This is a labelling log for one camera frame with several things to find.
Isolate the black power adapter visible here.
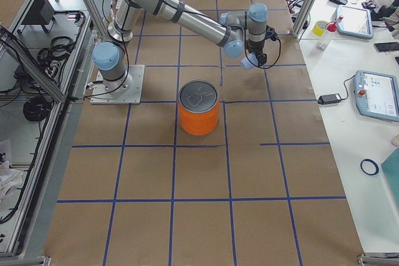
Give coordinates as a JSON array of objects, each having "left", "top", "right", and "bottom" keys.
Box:
[{"left": 317, "top": 93, "right": 343, "bottom": 105}]

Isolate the far teach pendant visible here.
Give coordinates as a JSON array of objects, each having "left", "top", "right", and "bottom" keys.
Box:
[{"left": 335, "top": 5, "right": 373, "bottom": 40}]

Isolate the blue tape ring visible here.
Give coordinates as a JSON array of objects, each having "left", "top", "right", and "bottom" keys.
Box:
[{"left": 360, "top": 159, "right": 379, "bottom": 176}]

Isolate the teach pendant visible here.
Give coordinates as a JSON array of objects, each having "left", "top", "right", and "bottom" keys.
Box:
[
  {"left": 335, "top": 5, "right": 373, "bottom": 40},
  {"left": 353, "top": 70, "right": 398, "bottom": 122}
]

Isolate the black smartphone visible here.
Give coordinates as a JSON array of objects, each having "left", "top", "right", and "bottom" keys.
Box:
[{"left": 374, "top": 42, "right": 399, "bottom": 52}]

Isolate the light blue cup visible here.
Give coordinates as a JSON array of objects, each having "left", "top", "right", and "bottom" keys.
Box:
[{"left": 240, "top": 52, "right": 259, "bottom": 70}]

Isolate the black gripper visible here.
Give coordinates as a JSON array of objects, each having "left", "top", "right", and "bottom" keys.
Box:
[{"left": 248, "top": 40, "right": 267, "bottom": 67}]

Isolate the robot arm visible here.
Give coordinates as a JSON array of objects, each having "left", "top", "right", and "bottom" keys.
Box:
[{"left": 128, "top": 0, "right": 269, "bottom": 103}]

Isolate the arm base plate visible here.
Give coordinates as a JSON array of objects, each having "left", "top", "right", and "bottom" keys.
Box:
[{"left": 90, "top": 65, "right": 145, "bottom": 105}]

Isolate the clear bottle red cap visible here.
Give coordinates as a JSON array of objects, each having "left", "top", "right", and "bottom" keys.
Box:
[{"left": 316, "top": 19, "right": 340, "bottom": 50}]

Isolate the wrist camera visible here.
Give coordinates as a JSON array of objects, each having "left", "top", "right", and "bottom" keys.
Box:
[{"left": 266, "top": 26, "right": 278, "bottom": 42}]

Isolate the yellow tape roll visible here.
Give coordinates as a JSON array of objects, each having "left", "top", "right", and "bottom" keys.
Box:
[{"left": 312, "top": 21, "right": 328, "bottom": 37}]

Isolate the orange can with metal lid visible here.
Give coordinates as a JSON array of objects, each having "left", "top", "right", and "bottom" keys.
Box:
[{"left": 178, "top": 80, "right": 219, "bottom": 136}]

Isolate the near teach pendant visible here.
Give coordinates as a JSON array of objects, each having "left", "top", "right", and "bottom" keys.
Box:
[{"left": 353, "top": 70, "right": 398, "bottom": 122}]

